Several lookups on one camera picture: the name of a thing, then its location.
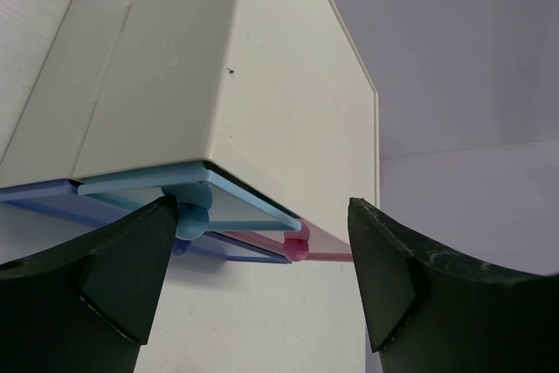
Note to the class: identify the pink drawer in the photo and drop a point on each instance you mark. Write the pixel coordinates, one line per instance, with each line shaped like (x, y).
(303, 242)

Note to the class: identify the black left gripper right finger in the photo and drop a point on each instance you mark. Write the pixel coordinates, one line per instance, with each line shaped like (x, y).
(430, 308)

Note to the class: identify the light blue drawer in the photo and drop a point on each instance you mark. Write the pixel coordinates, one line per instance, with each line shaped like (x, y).
(229, 207)

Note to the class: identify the cream drawer cabinet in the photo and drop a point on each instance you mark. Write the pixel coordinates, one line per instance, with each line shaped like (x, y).
(272, 95)

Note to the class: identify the purple-blue drawer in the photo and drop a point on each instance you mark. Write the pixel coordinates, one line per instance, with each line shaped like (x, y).
(60, 199)

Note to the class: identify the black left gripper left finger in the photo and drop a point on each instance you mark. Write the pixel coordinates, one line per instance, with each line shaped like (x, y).
(88, 305)

